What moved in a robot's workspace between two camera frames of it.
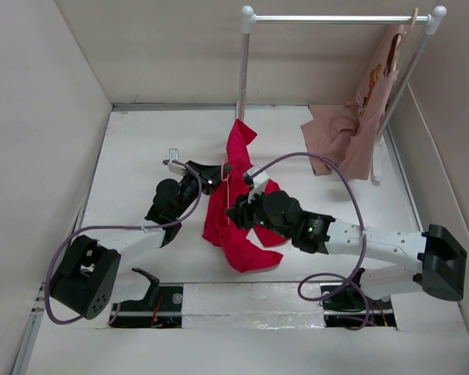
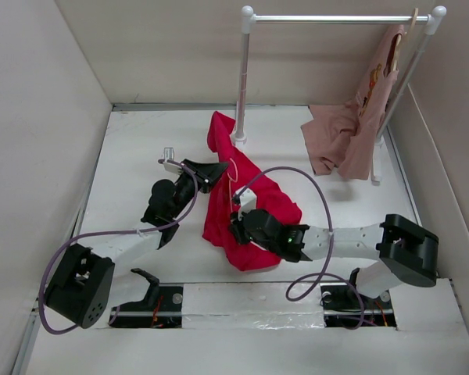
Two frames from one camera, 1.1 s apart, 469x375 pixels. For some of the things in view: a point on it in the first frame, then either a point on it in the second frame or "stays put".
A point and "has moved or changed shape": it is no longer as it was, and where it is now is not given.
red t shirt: x=249 y=249 has moved or changed shape
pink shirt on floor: x=329 y=133 stays put
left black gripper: x=209 y=175 stays put
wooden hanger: x=413 y=19 stays put
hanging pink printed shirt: x=371 y=101 stays put
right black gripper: x=240 y=212 -> x=237 y=227
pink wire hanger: x=227 y=185 -> x=230 y=180
